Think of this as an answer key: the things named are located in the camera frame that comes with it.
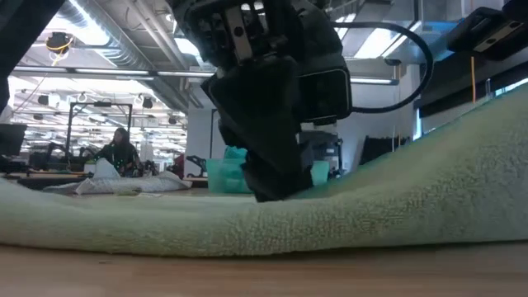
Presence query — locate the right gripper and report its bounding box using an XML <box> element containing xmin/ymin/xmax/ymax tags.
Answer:
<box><xmin>445</xmin><ymin>0</ymin><xmax>528</xmax><ymax>62</ymax></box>

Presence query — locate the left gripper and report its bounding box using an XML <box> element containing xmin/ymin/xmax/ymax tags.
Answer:
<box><xmin>171</xmin><ymin>0</ymin><xmax>346</xmax><ymax>203</ymax></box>

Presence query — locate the light green microfiber towel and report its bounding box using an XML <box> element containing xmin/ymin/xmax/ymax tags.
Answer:
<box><xmin>0</xmin><ymin>84</ymin><xmax>528</xmax><ymax>257</ymax></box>

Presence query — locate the black equipment cart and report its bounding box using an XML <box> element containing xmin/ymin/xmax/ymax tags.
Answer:
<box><xmin>299</xmin><ymin>130</ymin><xmax>344</xmax><ymax>179</ymax></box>

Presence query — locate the teal mesh basket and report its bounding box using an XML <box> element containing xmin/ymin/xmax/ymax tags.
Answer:
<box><xmin>205</xmin><ymin>158</ymin><xmax>331</xmax><ymax>194</ymax></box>

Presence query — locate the black leaning board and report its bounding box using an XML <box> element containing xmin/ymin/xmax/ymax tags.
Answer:
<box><xmin>359</xmin><ymin>134</ymin><xmax>414</xmax><ymax>167</ymax></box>

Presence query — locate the person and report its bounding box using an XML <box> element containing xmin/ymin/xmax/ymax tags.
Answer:
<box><xmin>93</xmin><ymin>126</ymin><xmax>140</xmax><ymax>177</ymax></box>

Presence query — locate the long ceiling light bar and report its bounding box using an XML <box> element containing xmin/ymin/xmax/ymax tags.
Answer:
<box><xmin>7</xmin><ymin>65</ymin><xmax>218</xmax><ymax>80</ymax></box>

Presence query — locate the dark monitor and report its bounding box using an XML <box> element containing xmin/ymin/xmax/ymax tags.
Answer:
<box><xmin>0</xmin><ymin>123</ymin><xmax>28</xmax><ymax>157</ymax></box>

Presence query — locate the yellow hanging cord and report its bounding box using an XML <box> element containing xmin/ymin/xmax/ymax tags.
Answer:
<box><xmin>469</xmin><ymin>55</ymin><xmax>476</xmax><ymax>104</ymax></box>

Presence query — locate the black gantry frame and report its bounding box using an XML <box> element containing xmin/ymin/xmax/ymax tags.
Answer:
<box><xmin>67</xmin><ymin>101</ymin><xmax>134</xmax><ymax>166</ymax></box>
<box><xmin>210</xmin><ymin>107</ymin><xmax>222</xmax><ymax>160</ymax></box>

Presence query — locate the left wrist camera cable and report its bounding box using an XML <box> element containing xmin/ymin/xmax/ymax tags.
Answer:
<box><xmin>332</xmin><ymin>20</ymin><xmax>435</xmax><ymax>115</ymax></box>

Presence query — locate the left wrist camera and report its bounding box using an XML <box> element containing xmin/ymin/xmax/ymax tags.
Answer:
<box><xmin>297</xmin><ymin>53</ymin><xmax>354</xmax><ymax>125</ymax></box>

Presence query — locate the silver ventilation duct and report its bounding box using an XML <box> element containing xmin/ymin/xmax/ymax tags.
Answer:
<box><xmin>36</xmin><ymin>0</ymin><xmax>195</xmax><ymax>112</ymax></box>

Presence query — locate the ceiling cord reel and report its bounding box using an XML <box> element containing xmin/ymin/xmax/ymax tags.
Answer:
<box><xmin>44</xmin><ymin>31</ymin><xmax>75</xmax><ymax>55</ymax></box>

